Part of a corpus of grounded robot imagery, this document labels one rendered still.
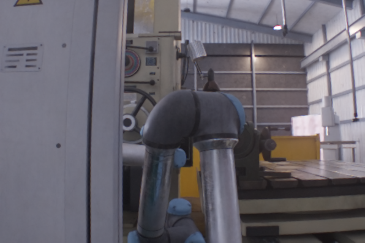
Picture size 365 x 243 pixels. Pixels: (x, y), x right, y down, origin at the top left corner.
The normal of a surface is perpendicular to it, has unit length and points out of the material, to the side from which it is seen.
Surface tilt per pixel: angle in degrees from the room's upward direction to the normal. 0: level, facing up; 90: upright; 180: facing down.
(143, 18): 90
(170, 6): 90
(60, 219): 90
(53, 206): 90
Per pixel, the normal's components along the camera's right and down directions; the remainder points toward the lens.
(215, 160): -0.25, -0.25
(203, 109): 0.39, -0.19
